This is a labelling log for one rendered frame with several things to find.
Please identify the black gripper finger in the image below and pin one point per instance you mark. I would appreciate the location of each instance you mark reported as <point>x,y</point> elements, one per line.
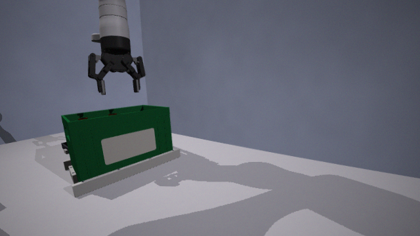
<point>93,59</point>
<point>132,72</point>

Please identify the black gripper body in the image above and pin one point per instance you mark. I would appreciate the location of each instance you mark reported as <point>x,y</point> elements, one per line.
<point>116,47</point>

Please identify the dark green crate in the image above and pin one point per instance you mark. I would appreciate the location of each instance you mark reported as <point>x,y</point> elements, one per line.
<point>103,143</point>

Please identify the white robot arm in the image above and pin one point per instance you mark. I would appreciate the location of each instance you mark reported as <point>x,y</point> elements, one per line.
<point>113,19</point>

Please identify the grey flat bar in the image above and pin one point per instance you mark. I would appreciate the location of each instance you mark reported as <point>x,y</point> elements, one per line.
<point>86,186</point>

